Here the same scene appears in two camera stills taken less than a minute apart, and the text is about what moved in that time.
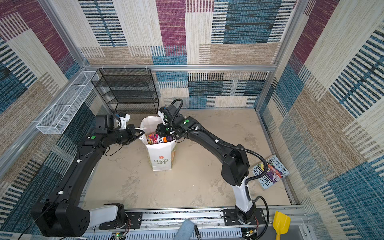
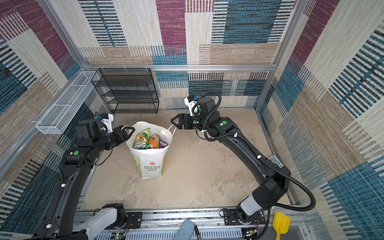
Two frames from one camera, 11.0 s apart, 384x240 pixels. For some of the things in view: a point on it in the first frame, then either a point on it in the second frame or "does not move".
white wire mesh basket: (57, 120) does not move
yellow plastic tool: (281, 224) does not move
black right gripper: (162, 133) to (185, 118)
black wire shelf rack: (128, 91) does not move
